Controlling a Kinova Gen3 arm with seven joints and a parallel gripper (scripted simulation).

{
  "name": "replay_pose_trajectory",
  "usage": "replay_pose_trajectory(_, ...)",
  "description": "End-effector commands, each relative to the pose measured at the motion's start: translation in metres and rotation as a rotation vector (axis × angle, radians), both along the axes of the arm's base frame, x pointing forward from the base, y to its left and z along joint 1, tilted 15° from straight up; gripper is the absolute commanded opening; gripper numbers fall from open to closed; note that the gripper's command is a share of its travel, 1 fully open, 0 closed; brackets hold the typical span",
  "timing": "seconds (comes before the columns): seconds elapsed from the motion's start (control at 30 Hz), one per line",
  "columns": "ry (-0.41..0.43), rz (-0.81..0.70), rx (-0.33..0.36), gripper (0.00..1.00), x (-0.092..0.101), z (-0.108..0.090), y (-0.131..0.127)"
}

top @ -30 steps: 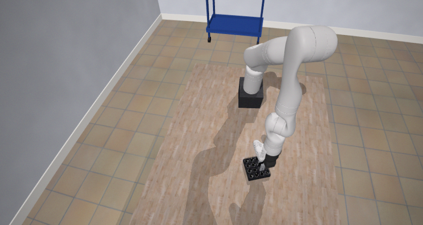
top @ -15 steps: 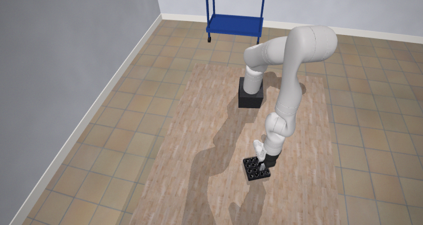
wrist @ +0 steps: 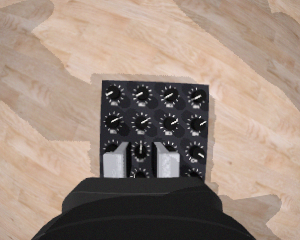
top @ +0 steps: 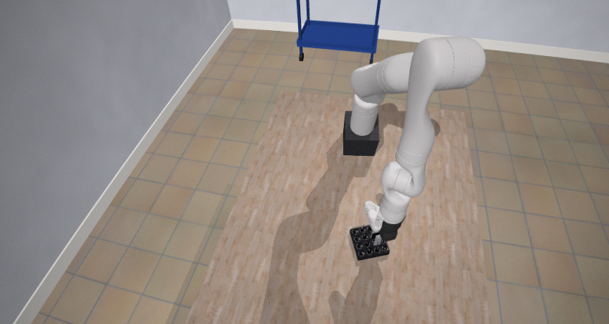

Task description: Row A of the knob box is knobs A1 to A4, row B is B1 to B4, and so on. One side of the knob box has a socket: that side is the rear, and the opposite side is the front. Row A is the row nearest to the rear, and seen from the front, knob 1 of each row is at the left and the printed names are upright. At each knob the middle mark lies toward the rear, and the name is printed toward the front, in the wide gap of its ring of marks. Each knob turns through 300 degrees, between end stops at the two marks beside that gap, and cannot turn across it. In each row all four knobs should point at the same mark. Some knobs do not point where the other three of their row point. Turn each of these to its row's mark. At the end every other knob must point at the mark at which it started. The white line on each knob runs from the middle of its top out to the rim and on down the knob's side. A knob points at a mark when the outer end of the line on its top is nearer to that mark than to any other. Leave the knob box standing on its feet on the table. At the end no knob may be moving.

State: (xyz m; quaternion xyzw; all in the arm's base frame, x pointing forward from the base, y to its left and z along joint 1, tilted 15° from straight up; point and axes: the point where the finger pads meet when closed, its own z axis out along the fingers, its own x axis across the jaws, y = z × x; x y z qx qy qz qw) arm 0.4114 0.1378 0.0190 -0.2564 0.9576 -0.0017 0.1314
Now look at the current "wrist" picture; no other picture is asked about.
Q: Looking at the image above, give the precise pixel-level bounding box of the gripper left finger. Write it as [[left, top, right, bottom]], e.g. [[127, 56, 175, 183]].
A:
[[103, 142, 132, 178]]

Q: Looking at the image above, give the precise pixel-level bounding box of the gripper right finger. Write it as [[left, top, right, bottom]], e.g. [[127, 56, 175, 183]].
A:
[[152, 142, 180, 178]]

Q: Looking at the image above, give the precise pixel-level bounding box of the black knob box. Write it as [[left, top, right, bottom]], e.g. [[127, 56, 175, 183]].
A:
[[100, 80, 209, 182]]

